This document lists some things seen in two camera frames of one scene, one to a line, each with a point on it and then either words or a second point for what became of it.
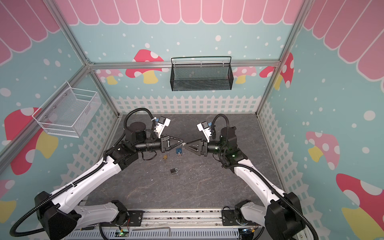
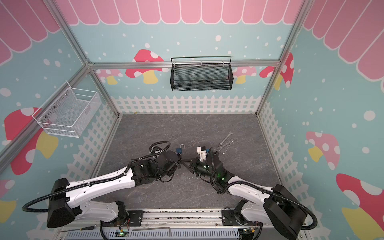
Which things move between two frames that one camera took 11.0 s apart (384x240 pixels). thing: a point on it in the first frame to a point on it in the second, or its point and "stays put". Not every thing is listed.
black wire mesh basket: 201,73 stays put
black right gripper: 204,147 to 196,166
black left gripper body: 163,142 to 170,173
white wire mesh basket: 68,112 stays put
